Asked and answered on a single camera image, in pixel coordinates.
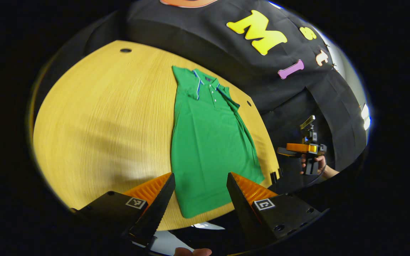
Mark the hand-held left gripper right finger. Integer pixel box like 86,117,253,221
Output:
226,172,329,249

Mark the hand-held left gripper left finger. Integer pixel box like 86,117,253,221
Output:
70,172,176,247

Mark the green T-shirt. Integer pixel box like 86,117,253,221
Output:
171,66,265,218

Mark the white ceiling light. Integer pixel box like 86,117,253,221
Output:
361,103,371,130

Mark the black backdrop cloth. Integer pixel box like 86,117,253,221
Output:
31,0,371,194

